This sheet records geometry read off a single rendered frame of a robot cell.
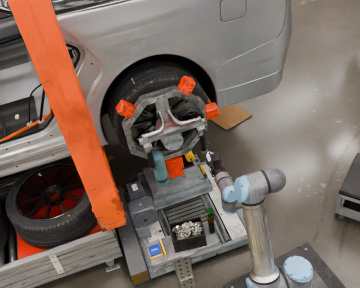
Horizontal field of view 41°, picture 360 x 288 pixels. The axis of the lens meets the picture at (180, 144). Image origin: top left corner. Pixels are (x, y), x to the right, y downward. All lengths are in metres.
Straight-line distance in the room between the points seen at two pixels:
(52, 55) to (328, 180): 2.42
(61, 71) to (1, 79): 1.66
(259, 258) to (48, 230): 1.45
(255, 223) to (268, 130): 2.05
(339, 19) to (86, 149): 3.89
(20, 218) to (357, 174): 2.28
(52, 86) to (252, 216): 1.12
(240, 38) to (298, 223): 1.39
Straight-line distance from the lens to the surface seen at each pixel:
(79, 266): 3.44
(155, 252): 2.97
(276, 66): 3.39
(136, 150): 3.18
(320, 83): 4.83
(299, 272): 2.62
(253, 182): 2.25
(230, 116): 4.46
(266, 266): 2.51
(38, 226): 3.31
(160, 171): 3.18
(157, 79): 3.01
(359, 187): 3.43
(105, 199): 2.88
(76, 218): 3.27
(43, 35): 2.22
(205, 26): 3.00
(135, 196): 3.39
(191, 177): 3.66
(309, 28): 5.66
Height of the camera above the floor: 2.89
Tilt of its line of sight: 43 degrees down
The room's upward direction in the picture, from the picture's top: 11 degrees counter-clockwise
